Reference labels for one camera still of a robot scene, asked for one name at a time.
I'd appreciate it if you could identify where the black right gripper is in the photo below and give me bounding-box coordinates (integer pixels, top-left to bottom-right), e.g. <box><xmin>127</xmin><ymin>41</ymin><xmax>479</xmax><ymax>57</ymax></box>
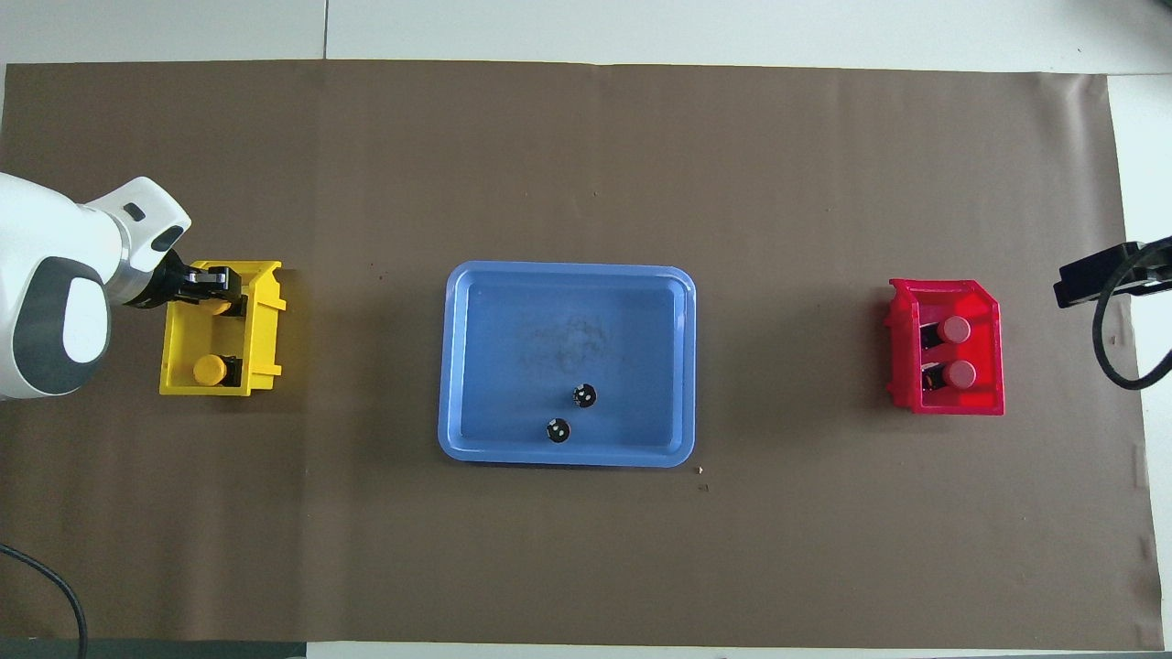
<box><xmin>1053</xmin><ymin>236</ymin><xmax>1172</xmax><ymax>309</ymax></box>

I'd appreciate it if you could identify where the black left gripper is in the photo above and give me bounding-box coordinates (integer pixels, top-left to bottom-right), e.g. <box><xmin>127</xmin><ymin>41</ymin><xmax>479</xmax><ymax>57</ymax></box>
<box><xmin>137</xmin><ymin>249</ymin><xmax>241</xmax><ymax>309</ymax></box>

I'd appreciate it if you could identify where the red push button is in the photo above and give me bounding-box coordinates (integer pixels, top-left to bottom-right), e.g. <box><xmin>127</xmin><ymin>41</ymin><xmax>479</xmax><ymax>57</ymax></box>
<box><xmin>918</xmin><ymin>315</ymin><xmax>971</xmax><ymax>351</ymax></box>
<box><xmin>920</xmin><ymin>359</ymin><xmax>977</xmax><ymax>393</ymax></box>

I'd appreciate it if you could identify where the yellow plastic bin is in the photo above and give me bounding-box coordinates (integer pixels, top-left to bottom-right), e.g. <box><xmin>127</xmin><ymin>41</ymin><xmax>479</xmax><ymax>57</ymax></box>
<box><xmin>159</xmin><ymin>260</ymin><xmax>287</xmax><ymax>398</ymax></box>

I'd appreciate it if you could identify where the red plastic bin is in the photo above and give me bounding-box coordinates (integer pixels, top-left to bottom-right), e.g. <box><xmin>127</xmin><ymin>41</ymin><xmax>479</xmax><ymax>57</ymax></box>
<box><xmin>885</xmin><ymin>278</ymin><xmax>1005</xmax><ymax>416</ymax></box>

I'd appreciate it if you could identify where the blue plastic tray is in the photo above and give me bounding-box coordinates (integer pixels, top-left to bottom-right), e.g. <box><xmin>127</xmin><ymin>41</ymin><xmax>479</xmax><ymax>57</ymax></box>
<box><xmin>438</xmin><ymin>261</ymin><xmax>697</xmax><ymax>469</ymax></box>

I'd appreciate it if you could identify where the brown paper table mat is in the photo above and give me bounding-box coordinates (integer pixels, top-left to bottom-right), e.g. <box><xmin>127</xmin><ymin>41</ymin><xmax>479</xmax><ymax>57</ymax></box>
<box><xmin>0</xmin><ymin>59</ymin><xmax>1164</xmax><ymax>651</ymax></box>

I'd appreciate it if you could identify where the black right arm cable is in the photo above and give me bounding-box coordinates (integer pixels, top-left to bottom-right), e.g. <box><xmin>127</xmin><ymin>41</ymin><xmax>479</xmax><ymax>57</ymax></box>
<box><xmin>1092</xmin><ymin>245</ymin><xmax>1172</xmax><ymax>392</ymax></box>

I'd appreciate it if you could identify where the black loose cable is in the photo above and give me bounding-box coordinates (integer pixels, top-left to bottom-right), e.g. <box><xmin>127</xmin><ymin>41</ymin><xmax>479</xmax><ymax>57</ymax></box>
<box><xmin>0</xmin><ymin>543</ymin><xmax>89</xmax><ymax>659</ymax></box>

